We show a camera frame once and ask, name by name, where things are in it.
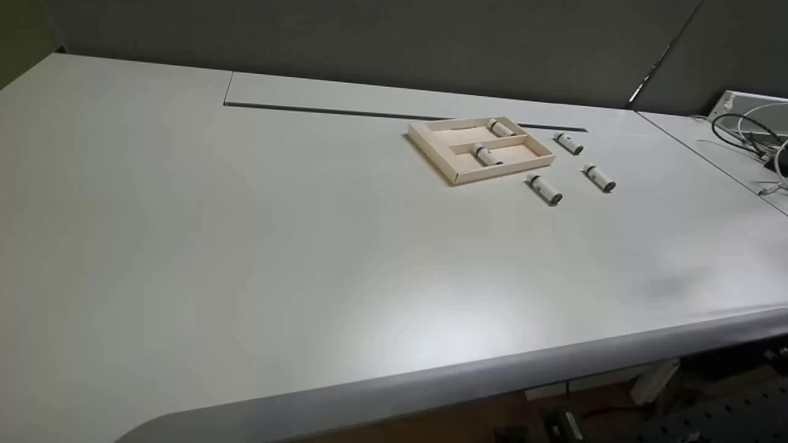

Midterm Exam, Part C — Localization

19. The small white bottle yellow band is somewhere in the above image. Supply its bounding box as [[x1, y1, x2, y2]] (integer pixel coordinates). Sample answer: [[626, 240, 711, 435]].
[[553, 132, 583, 155]]

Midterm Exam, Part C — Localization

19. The black cable loop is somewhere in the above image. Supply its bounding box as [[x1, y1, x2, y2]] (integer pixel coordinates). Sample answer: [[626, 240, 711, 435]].
[[710, 111, 788, 176]]

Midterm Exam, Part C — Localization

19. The white device with cables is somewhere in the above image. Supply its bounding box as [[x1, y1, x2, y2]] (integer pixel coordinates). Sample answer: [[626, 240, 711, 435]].
[[707, 88, 788, 123]]

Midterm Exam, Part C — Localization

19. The small bottle in upper compartment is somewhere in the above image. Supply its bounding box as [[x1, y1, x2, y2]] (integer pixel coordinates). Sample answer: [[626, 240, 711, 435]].
[[488, 121, 513, 138]]

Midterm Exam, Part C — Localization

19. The small bottle in tray middle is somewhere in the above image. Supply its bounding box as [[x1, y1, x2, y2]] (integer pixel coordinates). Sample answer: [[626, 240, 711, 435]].
[[473, 146, 503, 168]]

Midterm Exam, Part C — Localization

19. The wooden divided tray box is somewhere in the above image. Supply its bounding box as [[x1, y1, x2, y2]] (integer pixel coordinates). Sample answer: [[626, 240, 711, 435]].
[[406, 115, 553, 184]]

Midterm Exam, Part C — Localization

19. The small white bottle front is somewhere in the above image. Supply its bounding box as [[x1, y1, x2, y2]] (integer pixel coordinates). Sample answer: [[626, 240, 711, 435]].
[[524, 175, 563, 207]]

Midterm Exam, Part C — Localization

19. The small white bottle right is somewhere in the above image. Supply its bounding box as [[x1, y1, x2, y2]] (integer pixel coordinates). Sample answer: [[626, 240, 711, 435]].
[[583, 165, 616, 192]]

